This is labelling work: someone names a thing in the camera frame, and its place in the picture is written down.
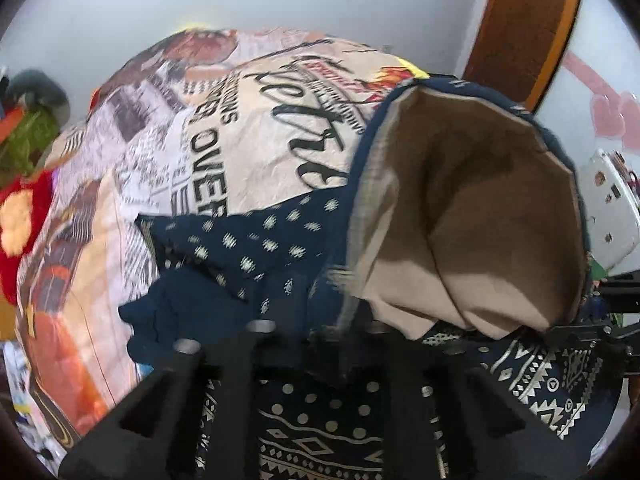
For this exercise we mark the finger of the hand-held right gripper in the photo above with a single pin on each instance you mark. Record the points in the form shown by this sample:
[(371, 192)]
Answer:
[(575, 334)]

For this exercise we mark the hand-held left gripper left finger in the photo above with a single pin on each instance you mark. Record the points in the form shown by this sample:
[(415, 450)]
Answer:
[(240, 385)]

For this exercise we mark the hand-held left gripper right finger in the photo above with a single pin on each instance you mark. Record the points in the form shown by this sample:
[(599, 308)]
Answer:
[(410, 400)]

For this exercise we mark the navy patterned hooded jacket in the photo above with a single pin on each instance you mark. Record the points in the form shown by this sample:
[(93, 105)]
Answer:
[(450, 185)]

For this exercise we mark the white plastic appliance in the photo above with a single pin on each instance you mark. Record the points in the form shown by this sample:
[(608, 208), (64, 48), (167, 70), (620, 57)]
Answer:
[(610, 230)]

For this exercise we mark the wooden board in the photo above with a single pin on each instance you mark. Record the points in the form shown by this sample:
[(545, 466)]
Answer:
[(6, 315)]

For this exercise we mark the red plush toy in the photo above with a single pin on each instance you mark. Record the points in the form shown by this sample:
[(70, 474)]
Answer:
[(25, 260)]

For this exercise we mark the newspaper print bed blanket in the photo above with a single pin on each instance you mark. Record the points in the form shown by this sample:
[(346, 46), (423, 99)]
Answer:
[(260, 125)]

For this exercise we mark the yellow bed sheet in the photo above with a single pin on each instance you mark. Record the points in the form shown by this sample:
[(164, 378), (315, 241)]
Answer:
[(415, 67)]

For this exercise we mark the green patterned box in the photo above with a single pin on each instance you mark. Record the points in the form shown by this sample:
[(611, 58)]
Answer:
[(30, 145)]

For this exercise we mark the orange box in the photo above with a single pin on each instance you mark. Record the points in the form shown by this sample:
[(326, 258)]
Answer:
[(10, 122)]

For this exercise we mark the grey neck pillow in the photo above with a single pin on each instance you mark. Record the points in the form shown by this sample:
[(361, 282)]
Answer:
[(40, 92)]

